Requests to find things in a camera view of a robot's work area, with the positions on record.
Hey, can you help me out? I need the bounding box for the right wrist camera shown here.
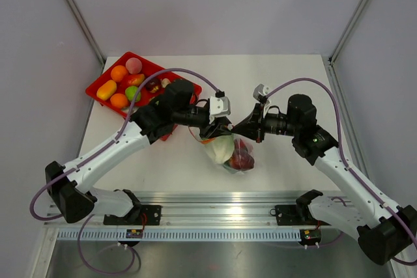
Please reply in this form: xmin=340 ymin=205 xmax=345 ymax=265
xmin=253 ymin=84 xmax=270 ymax=117

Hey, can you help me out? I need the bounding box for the aluminium rail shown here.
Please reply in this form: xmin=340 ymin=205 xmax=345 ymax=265
xmin=44 ymin=191 xmax=397 ymax=229

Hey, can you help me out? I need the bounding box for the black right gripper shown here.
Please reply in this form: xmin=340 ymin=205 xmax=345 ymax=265
xmin=232 ymin=102 xmax=300 ymax=143

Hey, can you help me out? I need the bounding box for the aluminium frame post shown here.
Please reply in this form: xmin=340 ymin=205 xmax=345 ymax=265
xmin=328 ymin=0 xmax=371 ymax=66
xmin=64 ymin=0 xmax=106 ymax=67

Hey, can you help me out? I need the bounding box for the green lettuce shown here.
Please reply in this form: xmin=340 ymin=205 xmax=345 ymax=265
xmin=204 ymin=135 xmax=235 ymax=164

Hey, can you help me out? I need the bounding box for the purple mangosteen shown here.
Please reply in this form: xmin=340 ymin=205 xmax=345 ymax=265
xmin=145 ymin=77 xmax=162 ymax=94

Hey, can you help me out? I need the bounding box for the left aluminium frame post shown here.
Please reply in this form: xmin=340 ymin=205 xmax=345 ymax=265
xmin=64 ymin=0 xmax=106 ymax=67

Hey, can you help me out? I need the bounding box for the red plastic tray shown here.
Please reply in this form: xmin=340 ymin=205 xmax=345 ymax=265
xmin=85 ymin=51 xmax=203 ymax=143

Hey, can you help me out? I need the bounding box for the garlic bulb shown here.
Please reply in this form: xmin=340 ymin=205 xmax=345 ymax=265
xmin=161 ymin=78 xmax=171 ymax=89

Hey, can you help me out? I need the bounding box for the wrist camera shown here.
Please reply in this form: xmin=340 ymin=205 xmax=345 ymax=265
xmin=253 ymin=84 xmax=270 ymax=117
xmin=208 ymin=91 xmax=231 ymax=123

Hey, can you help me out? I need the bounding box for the small orange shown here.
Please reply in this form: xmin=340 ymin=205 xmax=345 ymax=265
xmin=110 ymin=65 xmax=129 ymax=83

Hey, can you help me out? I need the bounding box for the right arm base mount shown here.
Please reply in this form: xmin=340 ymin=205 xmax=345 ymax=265
xmin=269 ymin=204 xmax=328 ymax=227

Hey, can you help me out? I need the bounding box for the right aluminium frame post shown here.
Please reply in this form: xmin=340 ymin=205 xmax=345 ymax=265
xmin=328 ymin=0 xmax=371 ymax=66

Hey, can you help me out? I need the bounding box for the dark red apple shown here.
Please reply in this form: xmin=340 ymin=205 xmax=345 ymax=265
xmin=229 ymin=141 xmax=255 ymax=171

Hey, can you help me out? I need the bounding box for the large orange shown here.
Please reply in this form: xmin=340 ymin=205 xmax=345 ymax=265
xmin=110 ymin=93 xmax=130 ymax=109

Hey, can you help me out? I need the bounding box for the white cable duct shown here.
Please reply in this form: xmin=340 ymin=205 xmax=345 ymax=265
xmin=57 ymin=229 xmax=301 ymax=242

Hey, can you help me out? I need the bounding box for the pink peach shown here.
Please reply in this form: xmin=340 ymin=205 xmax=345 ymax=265
xmin=125 ymin=57 xmax=143 ymax=74

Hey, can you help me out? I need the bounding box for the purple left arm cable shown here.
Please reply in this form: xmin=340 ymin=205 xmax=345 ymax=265
xmin=29 ymin=68 xmax=225 ymax=275

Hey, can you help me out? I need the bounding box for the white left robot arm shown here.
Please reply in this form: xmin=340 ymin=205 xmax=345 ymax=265
xmin=45 ymin=79 xmax=231 ymax=225

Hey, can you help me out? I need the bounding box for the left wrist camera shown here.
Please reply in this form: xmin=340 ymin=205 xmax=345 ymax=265
xmin=208 ymin=91 xmax=231 ymax=123

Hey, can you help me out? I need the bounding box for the red yellow mango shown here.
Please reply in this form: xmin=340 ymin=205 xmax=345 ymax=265
xmin=121 ymin=74 xmax=146 ymax=88

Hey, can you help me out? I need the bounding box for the clear zip bag orange zipper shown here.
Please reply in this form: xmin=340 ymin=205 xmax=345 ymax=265
xmin=188 ymin=127 xmax=255 ymax=174

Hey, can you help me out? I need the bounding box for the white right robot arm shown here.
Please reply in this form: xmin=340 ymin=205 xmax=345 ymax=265
xmin=232 ymin=94 xmax=416 ymax=265

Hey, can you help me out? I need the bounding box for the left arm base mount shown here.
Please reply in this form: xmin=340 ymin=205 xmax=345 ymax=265
xmin=103 ymin=204 xmax=162 ymax=226

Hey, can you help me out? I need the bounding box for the green apple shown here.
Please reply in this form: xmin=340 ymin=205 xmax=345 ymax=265
xmin=125 ymin=86 xmax=141 ymax=103

